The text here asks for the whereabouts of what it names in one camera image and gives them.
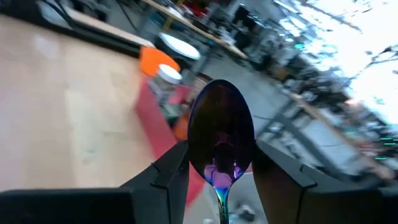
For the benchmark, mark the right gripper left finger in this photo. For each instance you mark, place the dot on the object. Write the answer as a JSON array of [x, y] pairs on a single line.
[[109, 208]]

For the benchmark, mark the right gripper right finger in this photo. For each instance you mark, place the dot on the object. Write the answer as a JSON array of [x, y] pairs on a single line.
[[311, 205]]

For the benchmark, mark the iridescent purple metal spoon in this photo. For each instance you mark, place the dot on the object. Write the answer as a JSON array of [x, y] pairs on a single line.
[[220, 124]]

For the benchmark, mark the herb jar with white lid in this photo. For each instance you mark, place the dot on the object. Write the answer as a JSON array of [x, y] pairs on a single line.
[[169, 74]]

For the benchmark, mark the white plastic bin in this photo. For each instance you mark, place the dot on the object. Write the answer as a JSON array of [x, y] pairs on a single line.
[[245, 193]]

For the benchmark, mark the pink plastic tray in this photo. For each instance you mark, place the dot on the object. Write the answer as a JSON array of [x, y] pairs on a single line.
[[155, 130]]

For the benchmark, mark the orange plastic bowl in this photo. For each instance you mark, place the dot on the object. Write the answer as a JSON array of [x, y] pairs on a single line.
[[152, 60]]

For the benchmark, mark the white trash can black bag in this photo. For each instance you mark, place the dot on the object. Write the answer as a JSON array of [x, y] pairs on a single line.
[[180, 46]]

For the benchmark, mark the long wooden desk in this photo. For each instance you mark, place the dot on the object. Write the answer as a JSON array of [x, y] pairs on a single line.
[[217, 40]]

